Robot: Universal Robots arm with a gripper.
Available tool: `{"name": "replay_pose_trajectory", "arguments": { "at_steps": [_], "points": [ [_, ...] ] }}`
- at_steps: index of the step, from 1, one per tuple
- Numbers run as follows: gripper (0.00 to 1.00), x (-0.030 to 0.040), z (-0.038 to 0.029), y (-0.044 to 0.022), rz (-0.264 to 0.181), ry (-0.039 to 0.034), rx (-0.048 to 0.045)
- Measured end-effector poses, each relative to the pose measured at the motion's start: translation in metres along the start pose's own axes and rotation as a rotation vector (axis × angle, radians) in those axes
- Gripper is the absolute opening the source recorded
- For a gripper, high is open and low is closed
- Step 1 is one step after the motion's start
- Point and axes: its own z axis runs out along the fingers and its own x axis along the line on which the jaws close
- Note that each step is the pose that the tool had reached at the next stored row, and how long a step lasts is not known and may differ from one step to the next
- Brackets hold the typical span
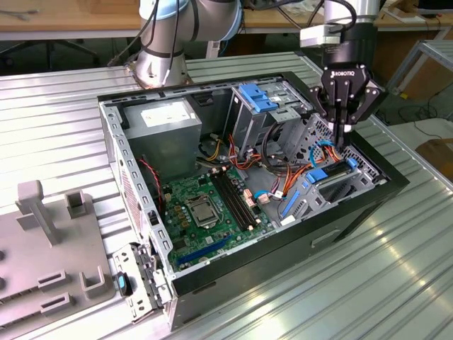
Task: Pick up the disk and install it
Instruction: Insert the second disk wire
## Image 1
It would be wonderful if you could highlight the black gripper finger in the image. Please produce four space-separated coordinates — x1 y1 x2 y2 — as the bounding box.
306 79 341 148
339 79 386 148

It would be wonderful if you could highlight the orange red power wire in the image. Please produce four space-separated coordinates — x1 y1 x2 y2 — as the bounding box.
320 142 343 164

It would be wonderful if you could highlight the grey metal disk bay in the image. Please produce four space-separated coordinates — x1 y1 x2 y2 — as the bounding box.
279 157 387 227

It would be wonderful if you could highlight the large brown cardboard box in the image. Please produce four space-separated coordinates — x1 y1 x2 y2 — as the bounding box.
403 52 453 101

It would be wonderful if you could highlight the blue plastic drive latch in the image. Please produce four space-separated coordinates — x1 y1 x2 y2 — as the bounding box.
239 83 281 113

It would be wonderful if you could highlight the wooden desk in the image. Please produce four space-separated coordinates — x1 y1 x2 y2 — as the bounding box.
0 0 142 40
242 0 453 36

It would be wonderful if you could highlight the grey optical drive cage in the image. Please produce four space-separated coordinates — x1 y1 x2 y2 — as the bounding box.
225 79 314 162

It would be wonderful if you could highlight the black RAM slot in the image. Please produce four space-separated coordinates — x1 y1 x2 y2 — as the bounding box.
211 169 251 231
221 168 258 225

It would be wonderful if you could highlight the black open PC case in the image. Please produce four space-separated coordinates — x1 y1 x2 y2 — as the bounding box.
97 70 411 332

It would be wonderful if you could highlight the CPU socket with silver CPU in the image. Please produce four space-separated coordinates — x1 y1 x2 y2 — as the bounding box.
183 196 221 230

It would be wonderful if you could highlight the grey power supply unit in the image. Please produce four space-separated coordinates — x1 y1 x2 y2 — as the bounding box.
122 97 203 185

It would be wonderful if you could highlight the green motherboard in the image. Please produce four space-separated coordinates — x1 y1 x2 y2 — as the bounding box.
161 165 277 273

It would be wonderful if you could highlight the blue expansion slot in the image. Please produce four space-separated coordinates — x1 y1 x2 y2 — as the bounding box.
176 235 234 267

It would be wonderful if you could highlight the black case fan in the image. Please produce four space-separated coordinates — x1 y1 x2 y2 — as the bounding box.
138 154 166 217

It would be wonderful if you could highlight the blue black latch clip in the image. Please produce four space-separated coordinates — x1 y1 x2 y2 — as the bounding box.
115 271 134 298

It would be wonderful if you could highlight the grey parts rack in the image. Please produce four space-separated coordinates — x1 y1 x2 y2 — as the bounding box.
0 179 117 319

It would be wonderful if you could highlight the black camera cable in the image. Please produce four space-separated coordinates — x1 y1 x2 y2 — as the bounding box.
275 0 358 36

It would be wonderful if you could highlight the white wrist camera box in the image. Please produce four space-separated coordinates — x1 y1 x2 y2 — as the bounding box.
299 23 343 47

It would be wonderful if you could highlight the black cable bundle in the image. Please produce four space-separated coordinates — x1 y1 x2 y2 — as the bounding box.
261 122 297 175

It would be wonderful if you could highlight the aluminium profile frame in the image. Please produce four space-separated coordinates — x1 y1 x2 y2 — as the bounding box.
384 38 453 118

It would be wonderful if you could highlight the orange red wire bundle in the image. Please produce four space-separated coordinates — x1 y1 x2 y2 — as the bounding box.
226 136 311 199

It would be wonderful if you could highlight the white plug blue wire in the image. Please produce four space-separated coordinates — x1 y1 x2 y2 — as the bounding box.
254 189 285 205

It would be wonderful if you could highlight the yellow wire bundle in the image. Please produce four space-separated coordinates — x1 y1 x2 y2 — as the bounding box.
204 133 223 162

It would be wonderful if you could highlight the grey robot cable bundle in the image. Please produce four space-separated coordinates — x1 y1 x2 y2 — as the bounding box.
105 0 199 84

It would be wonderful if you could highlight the grey slot cover bracket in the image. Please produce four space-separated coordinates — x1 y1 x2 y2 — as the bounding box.
112 242 175 324

